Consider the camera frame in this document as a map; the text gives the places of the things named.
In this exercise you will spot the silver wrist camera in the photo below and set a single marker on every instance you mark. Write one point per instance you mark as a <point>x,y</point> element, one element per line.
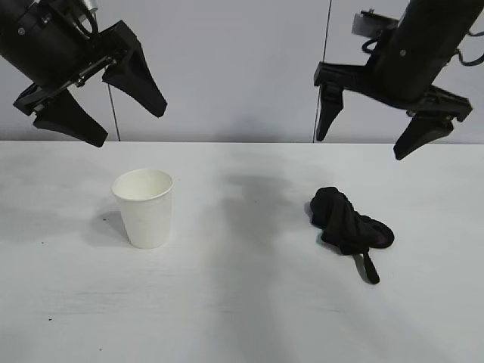
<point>90,4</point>
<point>363,24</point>

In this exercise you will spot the black cloth with purple patch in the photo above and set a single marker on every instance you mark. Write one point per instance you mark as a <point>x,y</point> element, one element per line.
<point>340,219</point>

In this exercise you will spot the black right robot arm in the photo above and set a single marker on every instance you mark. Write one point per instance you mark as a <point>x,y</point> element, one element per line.
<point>438,19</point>

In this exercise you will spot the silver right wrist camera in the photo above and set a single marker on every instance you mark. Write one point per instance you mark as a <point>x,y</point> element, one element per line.
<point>363,24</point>

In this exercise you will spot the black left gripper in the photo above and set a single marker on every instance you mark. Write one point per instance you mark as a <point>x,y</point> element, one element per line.
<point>41,49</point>

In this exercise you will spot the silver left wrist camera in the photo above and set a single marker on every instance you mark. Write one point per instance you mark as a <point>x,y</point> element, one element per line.
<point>90,4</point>

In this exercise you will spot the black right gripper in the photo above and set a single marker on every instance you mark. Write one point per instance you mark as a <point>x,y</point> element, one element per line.
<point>404,75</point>

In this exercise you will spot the white paper cup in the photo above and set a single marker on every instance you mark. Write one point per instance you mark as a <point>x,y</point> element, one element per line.
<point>145,223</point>

